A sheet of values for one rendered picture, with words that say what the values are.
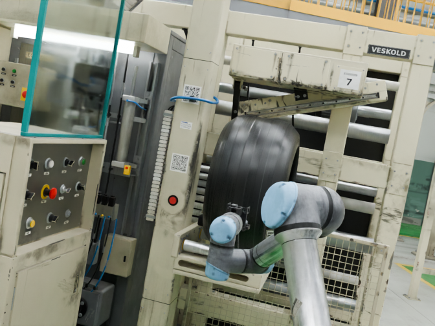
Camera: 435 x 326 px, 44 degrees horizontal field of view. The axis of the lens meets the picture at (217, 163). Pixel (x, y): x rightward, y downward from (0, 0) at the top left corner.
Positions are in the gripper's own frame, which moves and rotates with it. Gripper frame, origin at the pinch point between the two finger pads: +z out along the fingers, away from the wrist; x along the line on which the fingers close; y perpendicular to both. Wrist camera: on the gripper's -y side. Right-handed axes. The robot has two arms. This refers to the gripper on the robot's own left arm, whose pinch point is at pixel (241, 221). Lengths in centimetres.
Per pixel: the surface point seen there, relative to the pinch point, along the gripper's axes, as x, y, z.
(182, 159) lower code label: 33.2, 15.5, 28.4
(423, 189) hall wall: -224, -28, 1049
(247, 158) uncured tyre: 3.4, 22.0, 10.7
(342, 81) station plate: -25, 61, 54
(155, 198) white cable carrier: 42, -3, 30
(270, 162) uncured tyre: -5.5, 22.0, 10.8
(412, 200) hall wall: -207, -56, 1044
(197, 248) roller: 18.3, -17.8, 20.8
